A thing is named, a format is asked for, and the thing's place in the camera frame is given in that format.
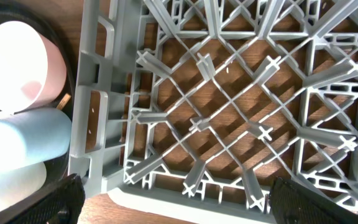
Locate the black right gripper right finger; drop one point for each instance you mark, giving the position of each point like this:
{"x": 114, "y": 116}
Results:
{"x": 292, "y": 203}

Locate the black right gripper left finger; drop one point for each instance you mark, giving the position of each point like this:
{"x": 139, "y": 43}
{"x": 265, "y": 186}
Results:
{"x": 58, "y": 202}

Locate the light blue cup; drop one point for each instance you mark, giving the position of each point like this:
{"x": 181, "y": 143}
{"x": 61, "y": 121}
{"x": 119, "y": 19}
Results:
{"x": 33, "y": 136}

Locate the grey dishwasher rack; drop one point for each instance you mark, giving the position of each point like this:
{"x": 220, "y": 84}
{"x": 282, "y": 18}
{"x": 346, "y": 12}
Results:
{"x": 192, "y": 108}

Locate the white cup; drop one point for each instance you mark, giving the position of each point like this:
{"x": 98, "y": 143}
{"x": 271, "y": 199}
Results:
{"x": 17, "y": 184}

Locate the wooden chopstick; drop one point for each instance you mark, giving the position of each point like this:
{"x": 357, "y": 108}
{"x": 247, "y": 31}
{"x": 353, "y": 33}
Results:
{"x": 63, "y": 102}

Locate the pink bowl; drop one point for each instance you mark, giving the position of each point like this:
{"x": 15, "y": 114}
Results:
{"x": 32, "y": 69}

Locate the round black serving tray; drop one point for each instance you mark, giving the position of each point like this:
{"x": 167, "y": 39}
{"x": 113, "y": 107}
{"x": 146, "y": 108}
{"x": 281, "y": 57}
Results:
{"x": 56, "y": 168}

